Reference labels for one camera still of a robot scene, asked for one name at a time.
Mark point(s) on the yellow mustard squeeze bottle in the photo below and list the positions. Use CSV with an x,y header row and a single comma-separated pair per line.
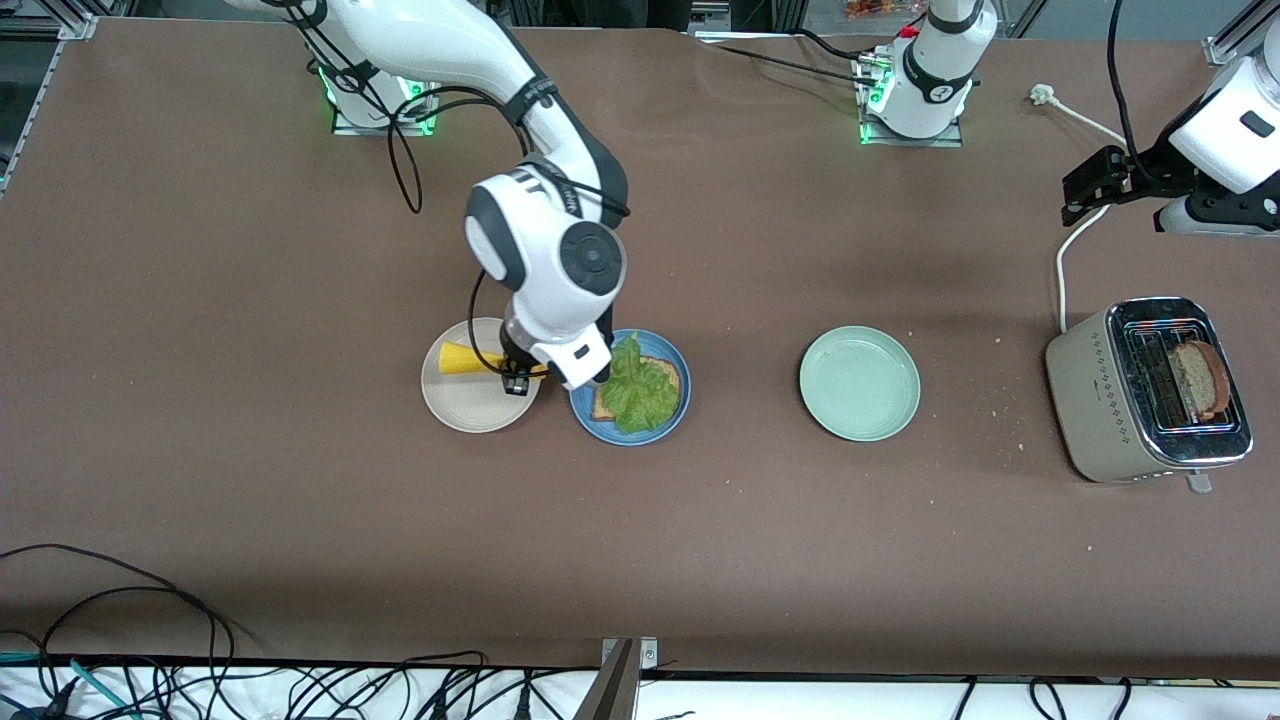
x,y
460,360

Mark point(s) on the blue round plate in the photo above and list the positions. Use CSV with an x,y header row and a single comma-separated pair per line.
x,y
630,438

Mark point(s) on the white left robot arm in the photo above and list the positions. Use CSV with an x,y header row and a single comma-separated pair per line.
x,y
935,70

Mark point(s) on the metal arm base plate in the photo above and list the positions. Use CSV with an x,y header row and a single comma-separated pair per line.
x,y
438,110
910,142

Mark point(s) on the beige round plate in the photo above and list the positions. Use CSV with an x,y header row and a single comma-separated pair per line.
x,y
470,405

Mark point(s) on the beige chrome toaster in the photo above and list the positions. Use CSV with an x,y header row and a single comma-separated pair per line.
x,y
1095,400

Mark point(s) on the green lettuce leaf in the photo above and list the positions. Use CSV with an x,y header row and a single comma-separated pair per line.
x,y
640,400

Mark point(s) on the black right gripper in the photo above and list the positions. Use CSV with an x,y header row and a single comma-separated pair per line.
x,y
519,361

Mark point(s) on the grey aluminium profile bar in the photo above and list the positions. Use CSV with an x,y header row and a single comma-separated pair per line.
x,y
610,695

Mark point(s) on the aluminium frame rail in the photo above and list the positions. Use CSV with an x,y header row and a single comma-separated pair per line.
x,y
80,28
1222,50
38,100

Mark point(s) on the orange snack pack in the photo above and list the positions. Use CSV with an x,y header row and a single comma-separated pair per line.
x,y
870,8

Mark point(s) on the brown bread slice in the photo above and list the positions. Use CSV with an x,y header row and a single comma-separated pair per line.
x,y
665,366
1195,375

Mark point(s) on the light green round plate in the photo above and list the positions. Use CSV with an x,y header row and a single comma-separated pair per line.
x,y
860,383

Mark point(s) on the metal corner bracket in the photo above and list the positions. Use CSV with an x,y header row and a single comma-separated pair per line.
x,y
648,655

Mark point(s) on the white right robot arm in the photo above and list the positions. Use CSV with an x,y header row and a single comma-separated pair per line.
x,y
540,240

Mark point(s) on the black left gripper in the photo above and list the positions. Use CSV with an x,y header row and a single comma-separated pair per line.
x,y
1126,170

